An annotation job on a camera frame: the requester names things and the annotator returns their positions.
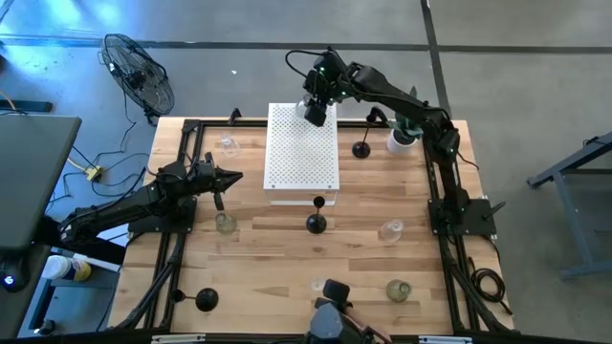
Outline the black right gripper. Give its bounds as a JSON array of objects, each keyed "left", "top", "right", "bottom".
[{"left": 302, "top": 51, "right": 346, "bottom": 128}]

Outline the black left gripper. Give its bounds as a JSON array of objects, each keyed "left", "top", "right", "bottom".
[{"left": 193, "top": 152, "right": 244, "bottom": 212}]

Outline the green glass candle holder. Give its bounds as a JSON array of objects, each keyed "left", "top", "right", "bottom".
[
  {"left": 385, "top": 278, "right": 413, "bottom": 304},
  {"left": 214, "top": 212, "right": 238, "bottom": 236}
]

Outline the tall black candlestick holder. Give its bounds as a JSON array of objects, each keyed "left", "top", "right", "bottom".
[
  {"left": 170, "top": 287, "right": 220, "bottom": 313},
  {"left": 352, "top": 112, "right": 379, "bottom": 160},
  {"left": 305, "top": 195, "right": 329, "bottom": 235}
]

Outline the white perforated metal shelf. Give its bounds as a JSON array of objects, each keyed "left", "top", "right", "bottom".
[{"left": 262, "top": 102, "right": 341, "bottom": 207}]

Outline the snake plant in white pot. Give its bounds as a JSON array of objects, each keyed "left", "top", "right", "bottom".
[{"left": 385, "top": 85, "right": 429, "bottom": 157}]

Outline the black floor fan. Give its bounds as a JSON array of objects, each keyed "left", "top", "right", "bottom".
[{"left": 98, "top": 32, "right": 176, "bottom": 126}]

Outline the white and yellow canister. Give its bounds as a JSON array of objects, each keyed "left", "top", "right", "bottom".
[{"left": 41, "top": 254, "right": 93, "bottom": 283}]

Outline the dark grey desk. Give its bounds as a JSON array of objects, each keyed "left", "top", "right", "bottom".
[{"left": 0, "top": 116, "right": 82, "bottom": 252}]

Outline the black flat floor bar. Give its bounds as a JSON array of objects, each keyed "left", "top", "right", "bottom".
[{"left": 0, "top": 98, "right": 54, "bottom": 114}]

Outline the black device with indicator light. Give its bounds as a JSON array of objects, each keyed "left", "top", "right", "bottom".
[{"left": 0, "top": 252, "right": 31, "bottom": 293}]

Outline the small black floor object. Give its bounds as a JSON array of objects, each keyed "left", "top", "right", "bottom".
[{"left": 33, "top": 318, "right": 57, "bottom": 336}]

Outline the blue-grey table trestle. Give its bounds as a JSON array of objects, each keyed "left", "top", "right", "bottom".
[{"left": 526, "top": 131, "right": 612, "bottom": 281}]

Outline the black aluminium table frame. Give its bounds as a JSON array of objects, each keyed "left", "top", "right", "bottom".
[{"left": 112, "top": 118, "right": 515, "bottom": 338}]

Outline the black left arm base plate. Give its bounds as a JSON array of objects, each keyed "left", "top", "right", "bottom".
[{"left": 127, "top": 195, "right": 198, "bottom": 235}]

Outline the black handheld camera rig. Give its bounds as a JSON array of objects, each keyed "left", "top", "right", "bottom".
[{"left": 308, "top": 279, "right": 383, "bottom": 344}]

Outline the silver edge bracket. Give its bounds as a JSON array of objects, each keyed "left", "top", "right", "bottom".
[
  {"left": 151, "top": 333, "right": 207, "bottom": 344},
  {"left": 418, "top": 335, "right": 473, "bottom": 344}
]

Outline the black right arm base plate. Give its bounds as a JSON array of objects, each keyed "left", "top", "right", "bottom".
[{"left": 427, "top": 198, "right": 498, "bottom": 236}]

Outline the coiled black cable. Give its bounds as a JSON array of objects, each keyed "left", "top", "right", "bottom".
[{"left": 468, "top": 257, "right": 514, "bottom": 316}]

